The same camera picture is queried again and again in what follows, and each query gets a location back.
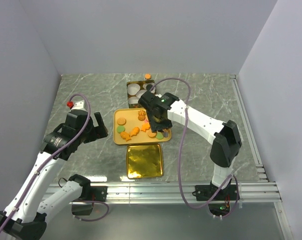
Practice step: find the dotted sandwich cookie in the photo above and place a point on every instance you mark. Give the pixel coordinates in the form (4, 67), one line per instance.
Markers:
(151, 134)
(121, 121)

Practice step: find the brown swirl cookie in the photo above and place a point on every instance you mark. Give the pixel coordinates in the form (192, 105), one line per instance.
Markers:
(141, 117)

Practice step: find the green sandwich cookie right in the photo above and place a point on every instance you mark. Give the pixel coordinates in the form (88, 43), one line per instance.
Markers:
(159, 136)

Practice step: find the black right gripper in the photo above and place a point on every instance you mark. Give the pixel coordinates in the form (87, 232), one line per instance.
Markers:
(167, 125)

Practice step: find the green sandwich cookie left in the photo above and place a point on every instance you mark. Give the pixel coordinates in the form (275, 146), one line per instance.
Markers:
(120, 129)

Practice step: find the white paper cup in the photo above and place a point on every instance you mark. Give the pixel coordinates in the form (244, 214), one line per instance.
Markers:
(132, 89)
(133, 100)

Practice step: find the dotted sandwich cookie right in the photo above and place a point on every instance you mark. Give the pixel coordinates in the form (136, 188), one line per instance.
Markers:
(151, 134)

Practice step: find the green cookie tin box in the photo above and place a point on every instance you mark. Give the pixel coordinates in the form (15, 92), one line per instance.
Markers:
(141, 91)

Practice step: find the green sandwich cookie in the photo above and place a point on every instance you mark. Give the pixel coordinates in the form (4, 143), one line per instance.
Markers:
(120, 129)
(159, 136)

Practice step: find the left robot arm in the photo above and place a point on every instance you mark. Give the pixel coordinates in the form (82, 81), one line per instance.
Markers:
(28, 214)

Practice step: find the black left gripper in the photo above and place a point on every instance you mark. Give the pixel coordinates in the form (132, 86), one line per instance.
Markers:
(97, 132)

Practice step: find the flower cookie top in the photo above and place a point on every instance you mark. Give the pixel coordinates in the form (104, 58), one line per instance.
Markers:
(141, 113)

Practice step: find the yellow plastic tray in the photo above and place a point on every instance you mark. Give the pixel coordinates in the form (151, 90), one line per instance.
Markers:
(131, 116)

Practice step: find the dotted sandwich cookie left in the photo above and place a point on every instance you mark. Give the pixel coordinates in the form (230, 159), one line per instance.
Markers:
(121, 121)

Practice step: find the orange fish cookie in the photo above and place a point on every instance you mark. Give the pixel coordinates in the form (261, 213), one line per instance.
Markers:
(145, 127)
(134, 131)
(126, 136)

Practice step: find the aluminium rail frame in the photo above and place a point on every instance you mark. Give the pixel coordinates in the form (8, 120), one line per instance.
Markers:
(104, 162)

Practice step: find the gold tin lid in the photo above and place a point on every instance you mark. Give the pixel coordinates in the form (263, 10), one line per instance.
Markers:
(144, 161)

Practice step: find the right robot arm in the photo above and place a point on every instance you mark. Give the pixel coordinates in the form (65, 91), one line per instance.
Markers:
(224, 137)

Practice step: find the metal serving tongs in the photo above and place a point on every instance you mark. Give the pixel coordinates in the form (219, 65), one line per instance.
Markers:
(165, 132)

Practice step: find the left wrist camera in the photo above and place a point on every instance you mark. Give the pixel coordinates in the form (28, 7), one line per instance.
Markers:
(79, 105)

